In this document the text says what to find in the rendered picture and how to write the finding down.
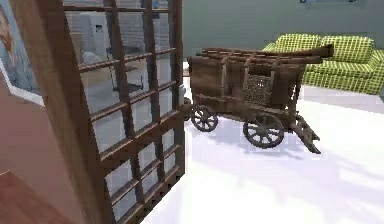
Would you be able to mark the brown wooden glazed room door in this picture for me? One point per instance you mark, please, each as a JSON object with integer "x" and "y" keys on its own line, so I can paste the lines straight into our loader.
{"x": 148, "y": 135}

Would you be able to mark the brown wooden wagon cart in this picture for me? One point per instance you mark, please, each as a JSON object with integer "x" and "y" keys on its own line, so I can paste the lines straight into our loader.
{"x": 233, "y": 83}

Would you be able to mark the green checked sofa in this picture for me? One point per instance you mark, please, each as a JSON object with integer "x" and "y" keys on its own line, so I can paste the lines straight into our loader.
{"x": 346, "y": 66}

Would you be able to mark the blue framed wall picture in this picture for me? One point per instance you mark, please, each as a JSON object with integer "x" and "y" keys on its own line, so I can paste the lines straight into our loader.
{"x": 328, "y": 1}

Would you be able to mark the framed painting with white frame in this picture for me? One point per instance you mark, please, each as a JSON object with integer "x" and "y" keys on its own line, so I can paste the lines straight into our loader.
{"x": 13, "y": 63}

